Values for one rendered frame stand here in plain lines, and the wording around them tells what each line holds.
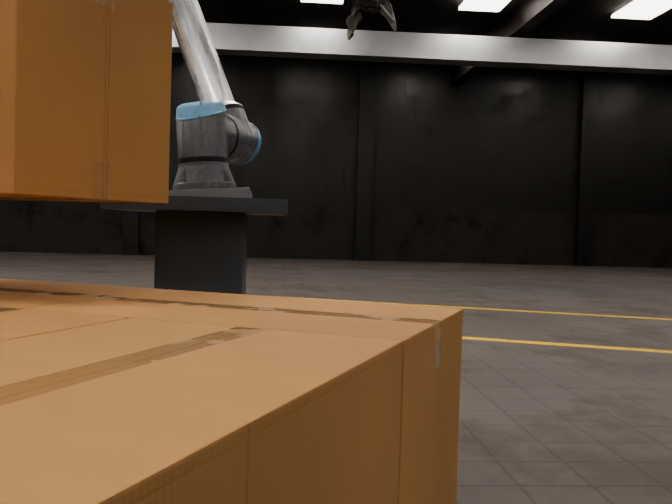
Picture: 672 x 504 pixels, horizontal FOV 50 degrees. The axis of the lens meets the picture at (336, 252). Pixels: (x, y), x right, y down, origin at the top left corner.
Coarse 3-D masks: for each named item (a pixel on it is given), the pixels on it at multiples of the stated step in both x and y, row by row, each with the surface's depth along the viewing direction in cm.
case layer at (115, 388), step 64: (0, 320) 96; (64, 320) 98; (128, 320) 99; (192, 320) 101; (256, 320) 103; (320, 320) 105; (384, 320) 107; (448, 320) 114; (0, 384) 59; (64, 384) 60; (128, 384) 61; (192, 384) 61; (256, 384) 62; (320, 384) 63; (384, 384) 82; (448, 384) 116; (0, 448) 43; (64, 448) 43; (128, 448) 44; (192, 448) 44; (256, 448) 51; (320, 448) 63; (384, 448) 83; (448, 448) 119
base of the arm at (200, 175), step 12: (204, 156) 213; (180, 168) 216; (192, 168) 213; (204, 168) 213; (216, 168) 214; (228, 168) 219; (180, 180) 214; (192, 180) 211; (204, 180) 211; (216, 180) 212; (228, 180) 217
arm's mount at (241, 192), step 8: (176, 192) 208; (184, 192) 208; (192, 192) 209; (200, 192) 209; (208, 192) 209; (216, 192) 209; (224, 192) 209; (232, 192) 210; (240, 192) 210; (248, 192) 210
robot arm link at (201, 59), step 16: (176, 0) 237; (192, 0) 239; (176, 16) 237; (192, 16) 237; (176, 32) 238; (192, 32) 236; (208, 32) 240; (192, 48) 235; (208, 48) 236; (192, 64) 235; (208, 64) 235; (192, 80) 237; (208, 80) 234; (224, 80) 237; (208, 96) 233; (224, 96) 234; (240, 112) 234; (240, 128) 228; (256, 128) 240; (240, 144) 228; (256, 144) 238; (240, 160) 236
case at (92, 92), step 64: (0, 0) 110; (64, 0) 117; (128, 0) 132; (0, 64) 110; (64, 64) 118; (128, 64) 133; (0, 128) 110; (64, 128) 119; (128, 128) 134; (0, 192) 110; (64, 192) 119; (128, 192) 134
